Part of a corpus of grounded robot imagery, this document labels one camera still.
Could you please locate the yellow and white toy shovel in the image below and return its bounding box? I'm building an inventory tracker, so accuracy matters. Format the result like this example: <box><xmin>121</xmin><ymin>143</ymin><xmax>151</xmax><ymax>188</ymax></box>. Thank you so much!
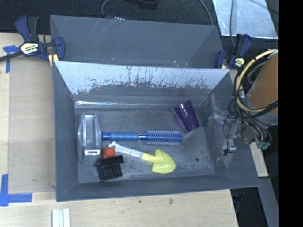
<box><xmin>108</xmin><ymin>140</ymin><xmax>177</xmax><ymax>175</ymax></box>

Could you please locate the grey metal bin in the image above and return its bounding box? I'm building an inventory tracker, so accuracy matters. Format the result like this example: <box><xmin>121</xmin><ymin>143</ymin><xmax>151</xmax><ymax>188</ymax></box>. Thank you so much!
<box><xmin>49</xmin><ymin>15</ymin><xmax>261</xmax><ymax>202</ymax></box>

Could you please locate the purple clear plastic cup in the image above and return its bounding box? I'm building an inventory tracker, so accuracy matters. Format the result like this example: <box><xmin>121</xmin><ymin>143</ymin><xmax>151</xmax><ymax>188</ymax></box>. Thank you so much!
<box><xmin>170</xmin><ymin>99</ymin><xmax>200</xmax><ymax>133</ymax></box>

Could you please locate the black bristle brush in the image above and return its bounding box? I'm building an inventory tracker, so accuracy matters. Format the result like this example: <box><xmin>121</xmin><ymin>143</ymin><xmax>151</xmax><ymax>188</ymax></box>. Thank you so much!
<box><xmin>94</xmin><ymin>154</ymin><xmax>125</xmax><ymax>182</ymax></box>

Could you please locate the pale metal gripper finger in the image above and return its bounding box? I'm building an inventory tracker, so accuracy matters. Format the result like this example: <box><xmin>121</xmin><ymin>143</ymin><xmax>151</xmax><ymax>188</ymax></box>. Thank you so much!
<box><xmin>223</xmin><ymin>138</ymin><xmax>238</xmax><ymax>157</ymax></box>
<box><xmin>208</xmin><ymin>115</ymin><xmax>237</xmax><ymax>127</ymax></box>

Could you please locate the silver grey plastic device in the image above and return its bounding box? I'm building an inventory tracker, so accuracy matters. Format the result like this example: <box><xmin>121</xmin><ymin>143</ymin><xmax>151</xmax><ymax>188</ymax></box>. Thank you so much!
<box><xmin>75</xmin><ymin>112</ymin><xmax>103</xmax><ymax>163</ymax></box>

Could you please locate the blue round hair brush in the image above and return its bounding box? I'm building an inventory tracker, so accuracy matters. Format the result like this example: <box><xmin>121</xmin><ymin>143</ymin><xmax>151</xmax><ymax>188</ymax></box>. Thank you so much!
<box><xmin>101</xmin><ymin>129</ymin><xmax>182</xmax><ymax>147</ymax></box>

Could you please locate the small orange-red ball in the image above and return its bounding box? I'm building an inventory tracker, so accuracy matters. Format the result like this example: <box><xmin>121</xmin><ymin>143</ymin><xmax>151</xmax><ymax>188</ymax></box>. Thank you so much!
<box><xmin>102</xmin><ymin>147</ymin><xmax>116</xmax><ymax>159</ymax></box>

